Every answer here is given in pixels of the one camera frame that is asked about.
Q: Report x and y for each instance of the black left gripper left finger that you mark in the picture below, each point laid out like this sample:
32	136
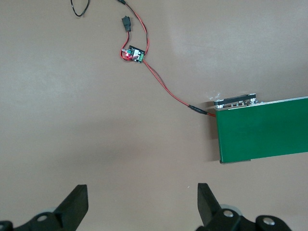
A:
72	207

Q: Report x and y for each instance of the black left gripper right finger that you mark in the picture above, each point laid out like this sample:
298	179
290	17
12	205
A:
208	209

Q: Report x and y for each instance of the green belt conveyor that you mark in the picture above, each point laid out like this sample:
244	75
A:
260	134

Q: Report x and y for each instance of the small green circuit board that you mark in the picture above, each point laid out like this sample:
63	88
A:
136	55

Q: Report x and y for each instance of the red black power lead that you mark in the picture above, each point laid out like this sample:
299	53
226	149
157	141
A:
144	26

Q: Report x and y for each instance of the small black inline switch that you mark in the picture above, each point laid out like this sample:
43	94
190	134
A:
126	24

